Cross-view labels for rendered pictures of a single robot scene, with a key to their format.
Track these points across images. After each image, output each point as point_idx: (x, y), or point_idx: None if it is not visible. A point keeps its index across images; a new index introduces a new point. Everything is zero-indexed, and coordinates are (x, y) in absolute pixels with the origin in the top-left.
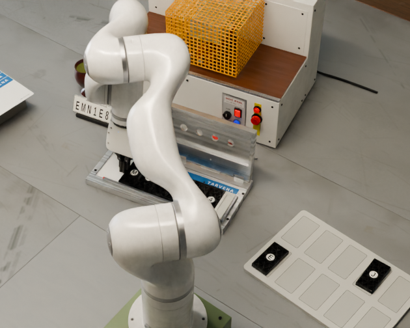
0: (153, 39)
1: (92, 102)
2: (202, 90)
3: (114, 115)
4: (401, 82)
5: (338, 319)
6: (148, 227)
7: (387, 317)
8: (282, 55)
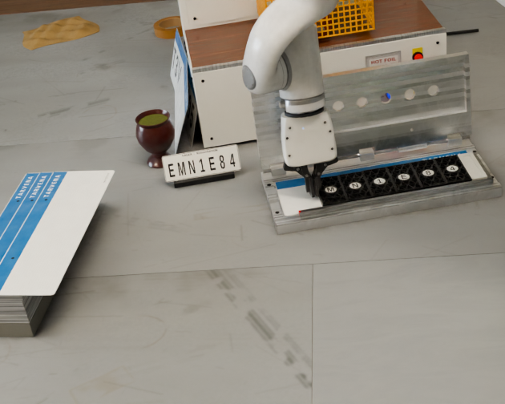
0: None
1: (266, 89)
2: (334, 69)
3: (296, 101)
4: (486, 15)
5: None
6: None
7: None
8: (389, 2)
